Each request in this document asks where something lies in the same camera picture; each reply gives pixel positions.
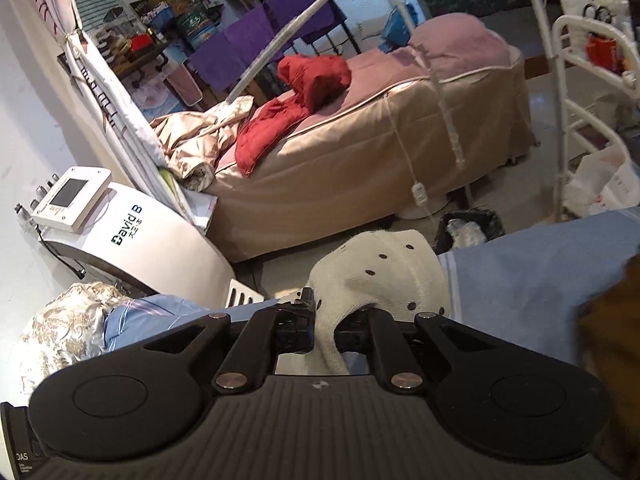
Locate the cream dotted small garment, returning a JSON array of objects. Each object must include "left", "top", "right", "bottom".
[{"left": 305, "top": 230, "right": 452, "bottom": 375}]

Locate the blue plaid blanket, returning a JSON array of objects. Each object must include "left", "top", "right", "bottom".
[{"left": 102, "top": 206, "right": 640, "bottom": 366}]

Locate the black wicker waste basket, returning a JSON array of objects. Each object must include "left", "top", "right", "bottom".
[{"left": 433, "top": 208, "right": 506, "bottom": 255}]

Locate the white David B machine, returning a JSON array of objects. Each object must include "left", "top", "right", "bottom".
[{"left": 15, "top": 166, "right": 234, "bottom": 310}]

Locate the floral satin pillow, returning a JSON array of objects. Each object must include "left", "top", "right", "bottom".
[{"left": 20, "top": 282, "right": 129, "bottom": 396}]

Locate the mustard and navy garment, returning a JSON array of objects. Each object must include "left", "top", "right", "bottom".
[{"left": 577, "top": 256, "right": 640, "bottom": 479}]

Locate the beige satin quilt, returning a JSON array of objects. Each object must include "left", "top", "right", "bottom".
[{"left": 151, "top": 96, "right": 254, "bottom": 192}]

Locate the brown massage bed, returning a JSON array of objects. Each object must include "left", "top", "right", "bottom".
[{"left": 207, "top": 44, "right": 536, "bottom": 264}]

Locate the white shopping bag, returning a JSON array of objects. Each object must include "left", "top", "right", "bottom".
[{"left": 563, "top": 146, "right": 640, "bottom": 218}]

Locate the red padded jacket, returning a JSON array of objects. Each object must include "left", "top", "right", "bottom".
[{"left": 234, "top": 54, "right": 352, "bottom": 178}]

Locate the purple cloth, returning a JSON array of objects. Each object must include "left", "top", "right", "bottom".
[{"left": 189, "top": 0, "right": 316, "bottom": 92}]

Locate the pink bed pillow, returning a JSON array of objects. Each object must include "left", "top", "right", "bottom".
[{"left": 409, "top": 13, "right": 522, "bottom": 80}]

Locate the white metal trolley rack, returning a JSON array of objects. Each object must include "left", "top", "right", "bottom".
[{"left": 530, "top": 0, "right": 639, "bottom": 221}]

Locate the white inline cord switch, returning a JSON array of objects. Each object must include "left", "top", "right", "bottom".
[{"left": 411, "top": 182, "right": 428, "bottom": 207}]

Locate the clear corrugated hose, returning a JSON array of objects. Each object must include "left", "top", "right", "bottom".
[{"left": 409, "top": 41, "right": 468, "bottom": 166}]

